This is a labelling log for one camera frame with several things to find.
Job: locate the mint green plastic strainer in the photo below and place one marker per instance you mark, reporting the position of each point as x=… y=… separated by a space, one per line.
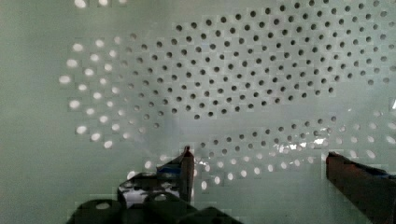
x=94 y=92

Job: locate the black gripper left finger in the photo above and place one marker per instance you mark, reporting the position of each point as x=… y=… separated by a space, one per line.
x=175 y=177

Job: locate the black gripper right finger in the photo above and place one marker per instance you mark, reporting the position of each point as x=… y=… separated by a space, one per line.
x=371 y=190

